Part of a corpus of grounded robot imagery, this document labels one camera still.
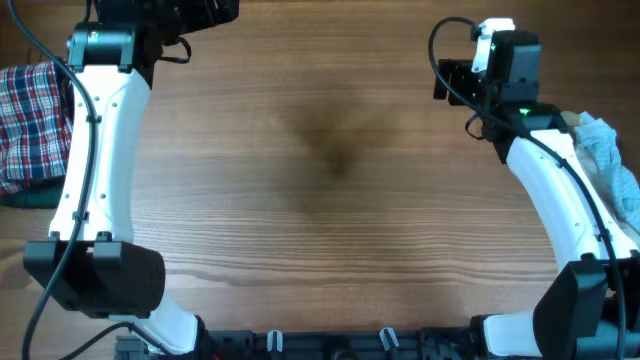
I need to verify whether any red blue plaid garment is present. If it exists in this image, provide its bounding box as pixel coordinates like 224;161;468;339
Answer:
1;61;73;195

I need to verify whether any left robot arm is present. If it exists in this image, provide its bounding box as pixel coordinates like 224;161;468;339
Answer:
23;0;239;359

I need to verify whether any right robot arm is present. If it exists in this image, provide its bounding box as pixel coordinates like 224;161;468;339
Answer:
431;60;639;359

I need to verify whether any beige garment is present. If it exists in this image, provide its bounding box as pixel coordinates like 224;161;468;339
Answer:
561;111;581;128

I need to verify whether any green folded garment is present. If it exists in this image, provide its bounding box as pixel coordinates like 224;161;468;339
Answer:
1;177;65;209

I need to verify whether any light blue striped garment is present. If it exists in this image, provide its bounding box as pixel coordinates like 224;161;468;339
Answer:
573;112;639;240

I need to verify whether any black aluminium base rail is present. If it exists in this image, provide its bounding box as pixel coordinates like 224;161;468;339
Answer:
113;327;486;360

